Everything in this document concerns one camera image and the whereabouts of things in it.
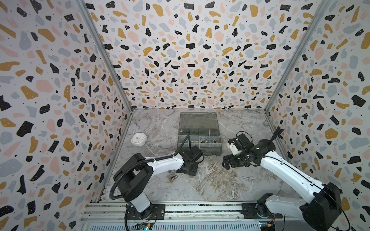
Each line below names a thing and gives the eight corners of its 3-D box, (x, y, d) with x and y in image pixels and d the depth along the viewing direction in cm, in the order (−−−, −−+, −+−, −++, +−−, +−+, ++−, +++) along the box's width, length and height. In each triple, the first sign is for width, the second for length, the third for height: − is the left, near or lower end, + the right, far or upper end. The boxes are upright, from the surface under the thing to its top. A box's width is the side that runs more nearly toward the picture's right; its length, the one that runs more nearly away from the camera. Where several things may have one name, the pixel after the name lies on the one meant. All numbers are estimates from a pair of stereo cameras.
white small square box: (131, 146, 101) (129, 143, 98) (135, 136, 107) (133, 133, 103) (145, 146, 101) (143, 143, 98) (148, 136, 107) (146, 133, 103)
